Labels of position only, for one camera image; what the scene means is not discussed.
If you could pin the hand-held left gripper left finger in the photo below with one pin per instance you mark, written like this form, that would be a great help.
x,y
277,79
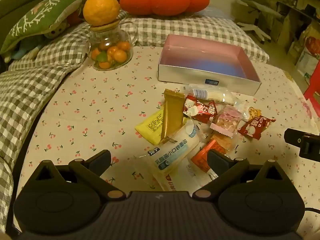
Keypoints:
x,y
100,159

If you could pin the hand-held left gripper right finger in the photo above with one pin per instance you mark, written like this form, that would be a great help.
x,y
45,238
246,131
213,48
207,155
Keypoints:
x,y
217,163

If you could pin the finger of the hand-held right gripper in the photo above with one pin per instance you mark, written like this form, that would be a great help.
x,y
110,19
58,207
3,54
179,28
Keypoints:
x,y
293,137

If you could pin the red orange snack packet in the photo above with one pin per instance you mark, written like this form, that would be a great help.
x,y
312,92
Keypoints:
x,y
201,158

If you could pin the clear plastic snack packet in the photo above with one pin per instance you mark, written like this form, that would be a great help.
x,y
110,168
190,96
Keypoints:
x,y
185,178

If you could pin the pink flower candy packet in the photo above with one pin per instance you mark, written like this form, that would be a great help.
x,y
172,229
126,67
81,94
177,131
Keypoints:
x,y
227,120

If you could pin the blue white bread packet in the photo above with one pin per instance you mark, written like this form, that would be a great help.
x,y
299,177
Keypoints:
x,y
172,152

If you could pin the cookie print packet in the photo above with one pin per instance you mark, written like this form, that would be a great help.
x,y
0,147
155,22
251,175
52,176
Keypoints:
x,y
253,112

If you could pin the yellow snack packet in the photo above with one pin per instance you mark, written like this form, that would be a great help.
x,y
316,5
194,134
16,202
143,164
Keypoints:
x,y
149,128

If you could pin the gold wafer packet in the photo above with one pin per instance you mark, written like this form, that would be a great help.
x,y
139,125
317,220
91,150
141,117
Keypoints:
x,y
172,115

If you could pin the clear white bread packet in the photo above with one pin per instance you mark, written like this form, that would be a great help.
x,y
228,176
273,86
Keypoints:
x,y
216,95

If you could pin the pink cardboard box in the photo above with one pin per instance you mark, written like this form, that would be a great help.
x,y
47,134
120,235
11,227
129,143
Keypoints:
x,y
200,60

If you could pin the red plastic stool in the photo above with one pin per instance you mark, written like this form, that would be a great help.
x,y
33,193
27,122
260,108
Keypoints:
x,y
313,90

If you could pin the cherry print tablecloth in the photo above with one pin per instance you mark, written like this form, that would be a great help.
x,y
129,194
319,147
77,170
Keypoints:
x,y
100,92

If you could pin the printed paper bag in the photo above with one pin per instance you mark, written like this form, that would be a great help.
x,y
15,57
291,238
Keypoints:
x,y
310,52

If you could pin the grey checkered pillow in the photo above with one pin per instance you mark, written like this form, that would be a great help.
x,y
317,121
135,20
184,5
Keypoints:
x,y
37,80

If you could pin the clear bag of small oranges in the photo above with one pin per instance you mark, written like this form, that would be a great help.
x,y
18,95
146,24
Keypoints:
x,y
110,55

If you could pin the blue plush toy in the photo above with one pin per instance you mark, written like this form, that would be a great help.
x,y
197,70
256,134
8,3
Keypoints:
x,y
27,47

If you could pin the white office chair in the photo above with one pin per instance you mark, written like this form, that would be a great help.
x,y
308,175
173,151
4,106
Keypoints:
x,y
250,5

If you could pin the small red plush cushion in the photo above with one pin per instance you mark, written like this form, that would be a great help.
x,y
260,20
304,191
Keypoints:
x,y
73,18

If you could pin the orange mandarin plush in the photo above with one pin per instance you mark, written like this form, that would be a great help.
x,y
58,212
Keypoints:
x,y
101,8

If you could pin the green embroidered pillow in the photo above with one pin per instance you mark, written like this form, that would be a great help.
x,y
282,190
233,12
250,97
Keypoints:
x,y
37,17

